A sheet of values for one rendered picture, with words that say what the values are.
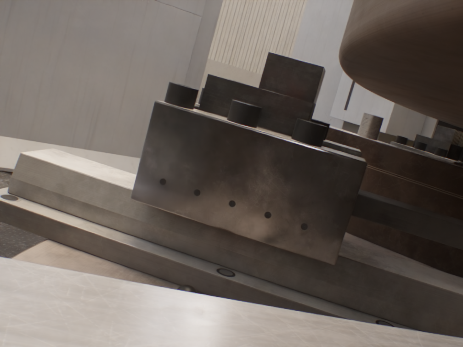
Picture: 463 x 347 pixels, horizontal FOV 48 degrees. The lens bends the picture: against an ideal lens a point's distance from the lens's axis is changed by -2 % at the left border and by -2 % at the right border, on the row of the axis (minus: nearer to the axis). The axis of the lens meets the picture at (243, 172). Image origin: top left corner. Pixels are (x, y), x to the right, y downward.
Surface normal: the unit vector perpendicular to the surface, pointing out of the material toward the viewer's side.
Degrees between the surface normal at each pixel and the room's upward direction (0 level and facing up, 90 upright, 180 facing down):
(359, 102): 90
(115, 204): 72
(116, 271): 0
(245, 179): 90
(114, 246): 90
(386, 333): 0
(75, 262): 0
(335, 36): 90
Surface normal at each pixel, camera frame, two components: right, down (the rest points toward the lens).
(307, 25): -0.80, -0.13
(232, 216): -0.18, 0.11
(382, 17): -0.99, -0.11
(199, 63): 0.53, 0.29
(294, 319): 0.27, -0.95
